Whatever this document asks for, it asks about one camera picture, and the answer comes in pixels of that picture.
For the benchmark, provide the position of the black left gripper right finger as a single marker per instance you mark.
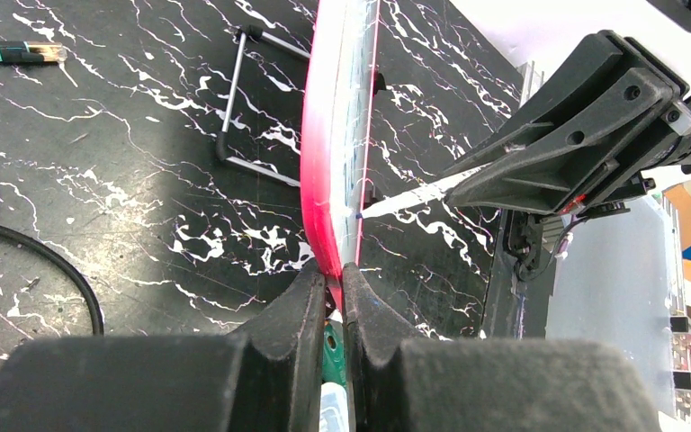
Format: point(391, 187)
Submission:
point(405, 381)

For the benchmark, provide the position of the black whiteboard clip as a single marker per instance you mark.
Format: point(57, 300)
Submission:
point(378, 83)
point(371, 194)

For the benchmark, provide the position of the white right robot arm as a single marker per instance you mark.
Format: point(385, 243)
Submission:
point(546, 32)

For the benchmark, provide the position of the clear plastic screw box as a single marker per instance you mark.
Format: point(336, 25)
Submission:
point(333, 413)

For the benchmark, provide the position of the pink framed whiteboard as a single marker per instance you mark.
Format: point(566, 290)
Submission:
point(335, 133)

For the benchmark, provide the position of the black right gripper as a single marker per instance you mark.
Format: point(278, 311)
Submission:
point(611, 110)

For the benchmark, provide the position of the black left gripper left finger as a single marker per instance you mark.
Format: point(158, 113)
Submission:
point(263, 376)

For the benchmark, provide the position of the green handled screwdriver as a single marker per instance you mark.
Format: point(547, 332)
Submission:
point(333, 358)

